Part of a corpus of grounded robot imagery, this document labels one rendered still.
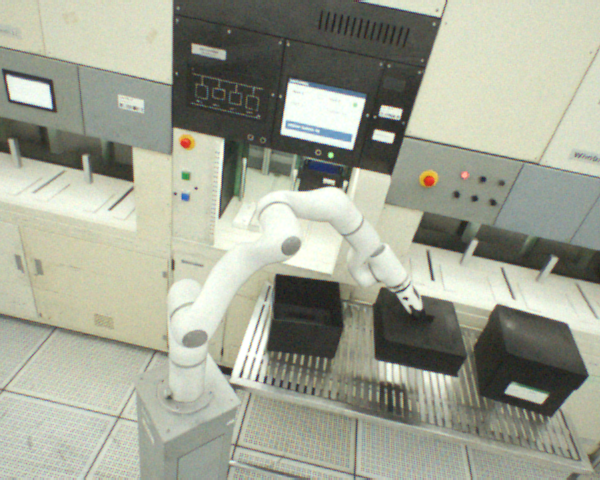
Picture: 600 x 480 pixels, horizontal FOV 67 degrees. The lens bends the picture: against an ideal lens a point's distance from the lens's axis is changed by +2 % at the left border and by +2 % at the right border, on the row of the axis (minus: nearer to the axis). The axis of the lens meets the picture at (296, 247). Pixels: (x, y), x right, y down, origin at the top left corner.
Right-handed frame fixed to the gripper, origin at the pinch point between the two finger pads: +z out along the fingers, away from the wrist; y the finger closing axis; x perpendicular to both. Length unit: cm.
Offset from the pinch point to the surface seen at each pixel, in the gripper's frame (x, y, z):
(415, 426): 18.4, -23.3, 26.3
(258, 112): 19, 41, -84
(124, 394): 162, 17, -9
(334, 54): -15, 40, -85
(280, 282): 50, 24, -23
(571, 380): -33, -7, 47
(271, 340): 54, -3, -18
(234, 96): 23, 41, -93
